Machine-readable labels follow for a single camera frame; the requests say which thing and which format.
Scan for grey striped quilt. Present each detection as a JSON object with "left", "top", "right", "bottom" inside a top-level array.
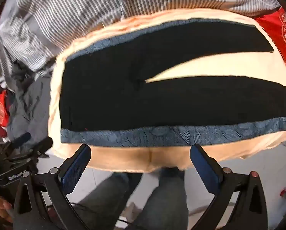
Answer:
[{"left": 0, "top": 0, "right": 281, "bottom": 77}]

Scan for black cable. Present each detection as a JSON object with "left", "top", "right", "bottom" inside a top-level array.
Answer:
[{"left": 70, "top": 202, "right": 126, "bottom": 224}]

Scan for blue patterned mat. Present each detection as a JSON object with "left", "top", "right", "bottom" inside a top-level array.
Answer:
[{"left": 60, "top": 18, "right": 286, "bottom": 148}]

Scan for black pants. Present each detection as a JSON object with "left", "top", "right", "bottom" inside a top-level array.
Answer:
[{"left": 61, "top": 22, "right": 286, "bottom": 132}]

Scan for beige fleece blanket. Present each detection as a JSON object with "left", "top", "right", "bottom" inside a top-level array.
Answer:
[{"left": 48, "top": 8, "right": 286, "bottom": 173}]

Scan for person's left hand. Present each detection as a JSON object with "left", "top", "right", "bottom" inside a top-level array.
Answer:
[{"left": 0, "top": 195, "right": 14, "bottom": 224}]

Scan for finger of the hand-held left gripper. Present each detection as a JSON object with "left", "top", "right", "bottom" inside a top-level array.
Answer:
[
  {"left": 29, "top": 136, "right": 54, "bottom": 156},
  {"left": 12, "top": 132, "right": 31, "bottom": 148}
]

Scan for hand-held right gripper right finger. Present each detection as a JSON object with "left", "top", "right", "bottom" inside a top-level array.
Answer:
[{"left": 190, "top": 144, "right": 268, "bottom": 230}]

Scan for person's right leg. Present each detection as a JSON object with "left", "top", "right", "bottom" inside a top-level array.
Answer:
[{"left": 131, "top": 167, "right": 189, "bottom": 230}]

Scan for grey crumpled cloth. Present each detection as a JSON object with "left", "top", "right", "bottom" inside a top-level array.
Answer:
[{"left": 4, "top": 62, "right": 53, "bottom": 146}]

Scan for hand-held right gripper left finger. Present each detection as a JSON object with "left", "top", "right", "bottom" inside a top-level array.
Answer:
[{"left": 13, "top": 144, "right": 92, "bottom": 230}]

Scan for red embroidered pillow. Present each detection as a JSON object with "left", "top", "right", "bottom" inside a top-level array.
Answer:
[{"left": 254, "top": 7, "right": 286, "bottom": 77}]

